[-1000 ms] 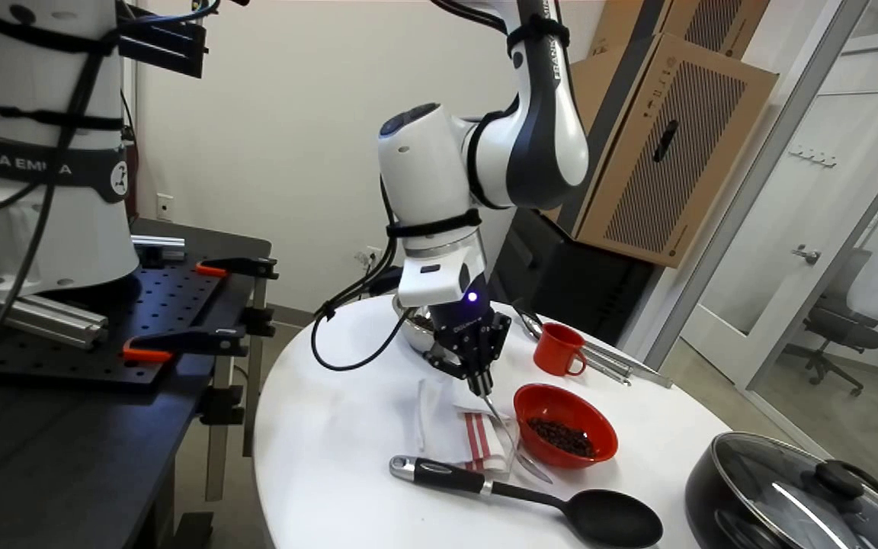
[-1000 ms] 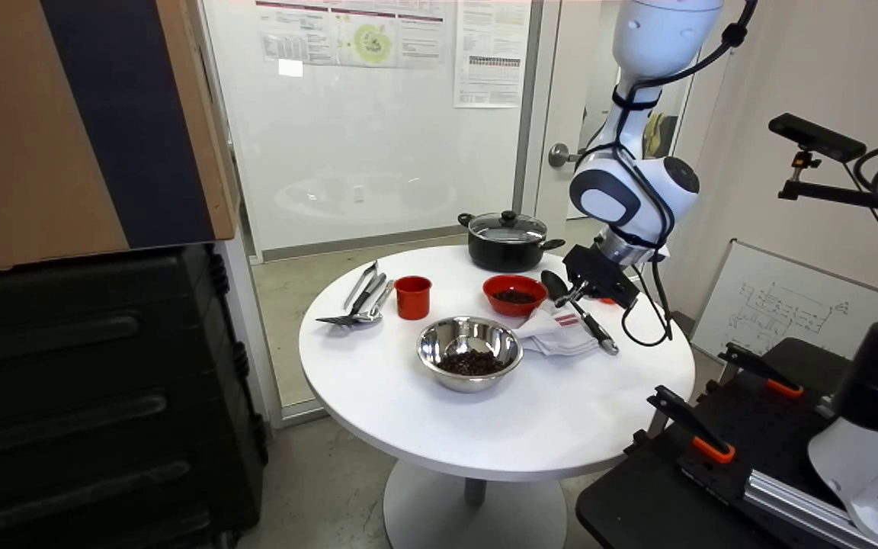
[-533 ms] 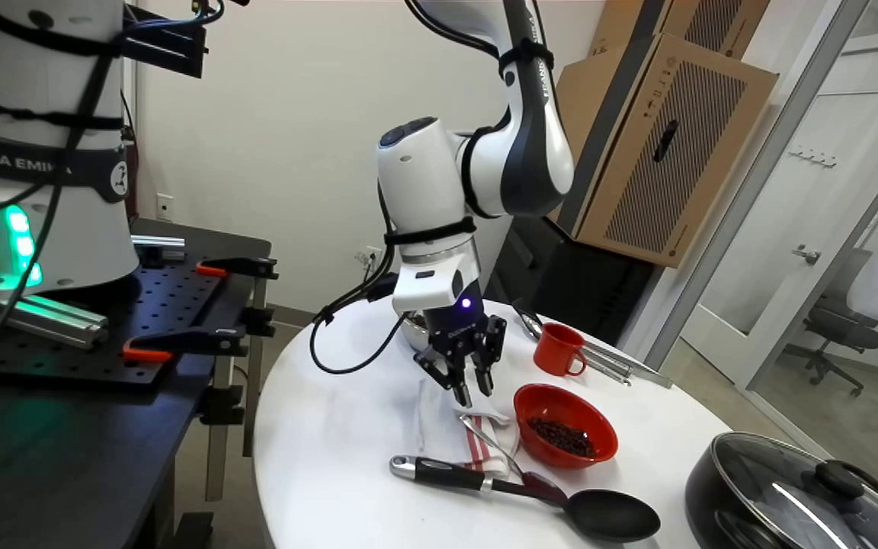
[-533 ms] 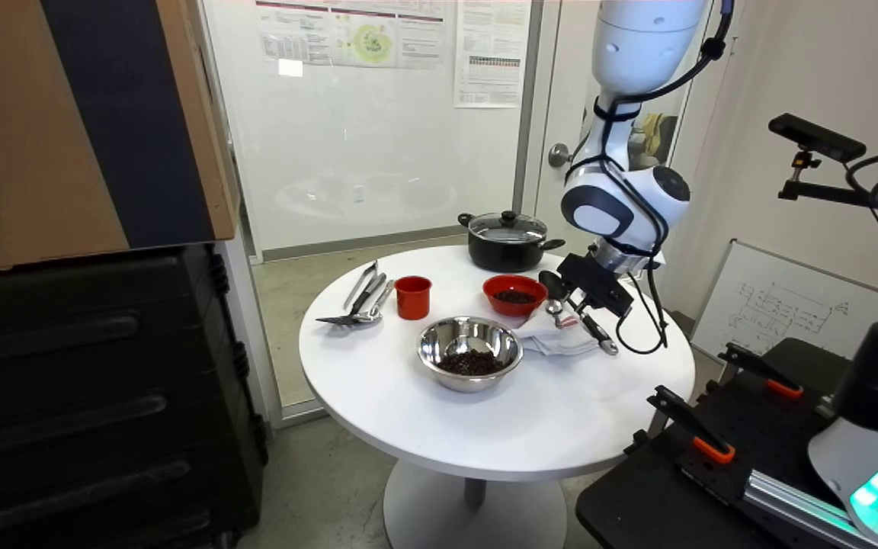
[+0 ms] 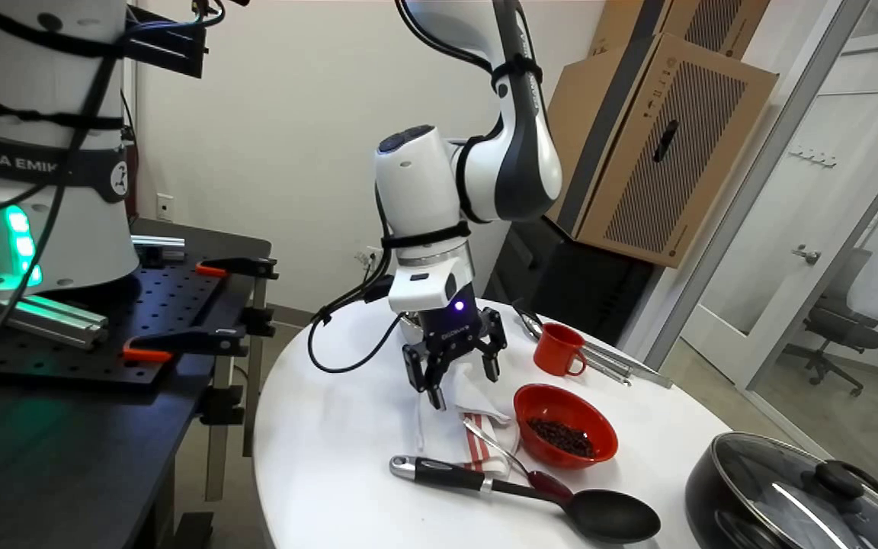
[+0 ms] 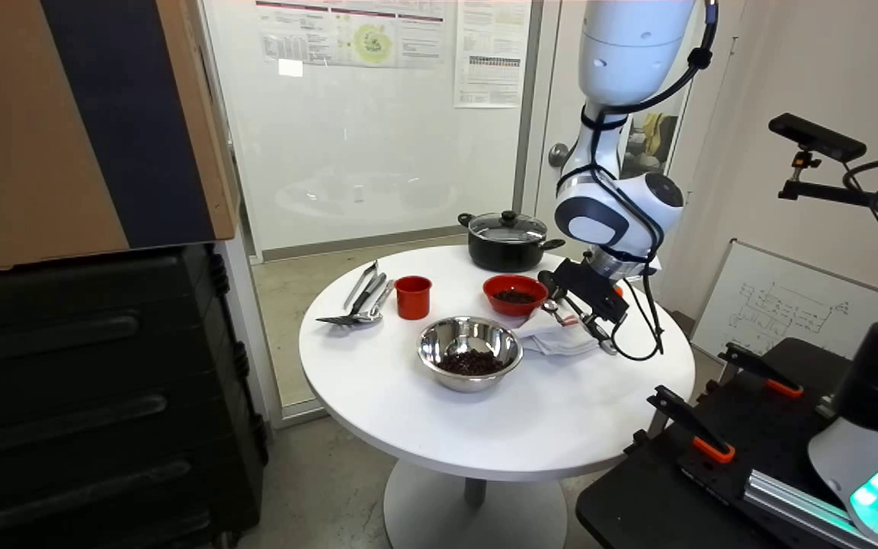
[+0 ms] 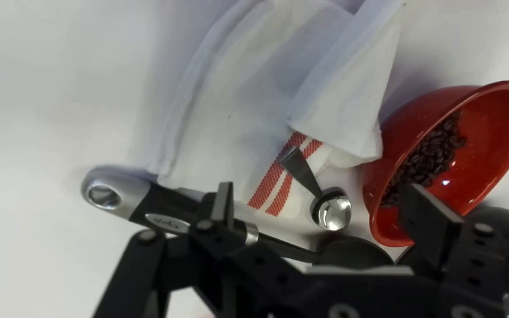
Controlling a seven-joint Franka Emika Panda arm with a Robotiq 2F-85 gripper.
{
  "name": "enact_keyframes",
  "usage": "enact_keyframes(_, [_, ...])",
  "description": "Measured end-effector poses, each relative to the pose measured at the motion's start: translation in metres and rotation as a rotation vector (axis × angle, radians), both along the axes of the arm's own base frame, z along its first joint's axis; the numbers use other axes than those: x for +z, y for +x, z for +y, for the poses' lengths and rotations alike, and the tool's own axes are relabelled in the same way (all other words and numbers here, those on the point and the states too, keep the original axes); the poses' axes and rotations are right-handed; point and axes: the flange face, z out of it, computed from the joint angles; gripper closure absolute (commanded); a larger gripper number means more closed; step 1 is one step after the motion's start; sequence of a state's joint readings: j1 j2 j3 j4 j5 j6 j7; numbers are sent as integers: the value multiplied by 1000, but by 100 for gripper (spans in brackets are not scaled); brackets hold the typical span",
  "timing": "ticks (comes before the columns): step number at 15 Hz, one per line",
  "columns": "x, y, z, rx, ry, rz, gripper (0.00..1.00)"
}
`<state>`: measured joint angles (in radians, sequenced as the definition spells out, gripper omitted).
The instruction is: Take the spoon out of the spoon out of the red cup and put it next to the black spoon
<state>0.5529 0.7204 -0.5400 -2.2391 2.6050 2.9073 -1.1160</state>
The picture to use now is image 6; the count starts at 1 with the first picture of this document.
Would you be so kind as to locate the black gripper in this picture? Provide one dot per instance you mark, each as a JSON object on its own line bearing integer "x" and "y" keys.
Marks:
{"x": 588, "y": 286}

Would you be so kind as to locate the red cup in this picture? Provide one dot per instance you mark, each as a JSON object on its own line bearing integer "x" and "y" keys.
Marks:
{"x": 413, "y": 297}

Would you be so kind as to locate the white cloth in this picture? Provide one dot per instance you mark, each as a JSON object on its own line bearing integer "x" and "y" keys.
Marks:
{"x": 546, "y": 341}

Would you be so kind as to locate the red bowl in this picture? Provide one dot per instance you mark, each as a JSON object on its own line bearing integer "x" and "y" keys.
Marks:
{"x": 514, "y": 297}

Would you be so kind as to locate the black pot with lid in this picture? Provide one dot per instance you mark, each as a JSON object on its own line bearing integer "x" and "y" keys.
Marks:
{"x": 507, "y": 249}

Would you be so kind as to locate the steel mixing bowl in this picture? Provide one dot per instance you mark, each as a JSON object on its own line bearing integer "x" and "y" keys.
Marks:
{"x": 471, "y": 353}

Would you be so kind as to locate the black mounting platform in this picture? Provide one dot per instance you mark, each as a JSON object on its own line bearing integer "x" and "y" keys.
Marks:
{"x": 664, "y": 498}

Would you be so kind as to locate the whiteboard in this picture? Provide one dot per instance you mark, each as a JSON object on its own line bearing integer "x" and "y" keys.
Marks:
{"x": 785, "y": 299}

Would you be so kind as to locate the metal spatula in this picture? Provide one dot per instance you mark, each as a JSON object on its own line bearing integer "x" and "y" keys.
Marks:
{"x": 383, "y": 297}

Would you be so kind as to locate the narrow brown wooden board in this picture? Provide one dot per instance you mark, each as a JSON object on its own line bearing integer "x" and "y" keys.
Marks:
{"x": 198, "y": 109}

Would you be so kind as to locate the dark blue panel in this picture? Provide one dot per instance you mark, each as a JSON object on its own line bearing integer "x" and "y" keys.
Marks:
{"x": 128, "y": 123}

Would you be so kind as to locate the black drawer cabinet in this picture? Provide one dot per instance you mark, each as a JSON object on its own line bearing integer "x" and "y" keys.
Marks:
{"x": 94, "y": 406}

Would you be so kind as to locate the aluminium rail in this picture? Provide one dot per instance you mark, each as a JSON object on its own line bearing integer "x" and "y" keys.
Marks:
{"x": 795, "y": 505}

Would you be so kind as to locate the tall wall poster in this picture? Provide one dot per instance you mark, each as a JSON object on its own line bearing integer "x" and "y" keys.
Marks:
{"x": 491, "y": 49}

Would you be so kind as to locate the black camera on stand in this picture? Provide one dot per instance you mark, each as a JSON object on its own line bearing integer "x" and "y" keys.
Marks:
{"x": 818, "y": 137}

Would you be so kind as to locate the wide wall poster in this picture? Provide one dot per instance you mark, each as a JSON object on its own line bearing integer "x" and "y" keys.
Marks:
{"x": 358, "y": 33}

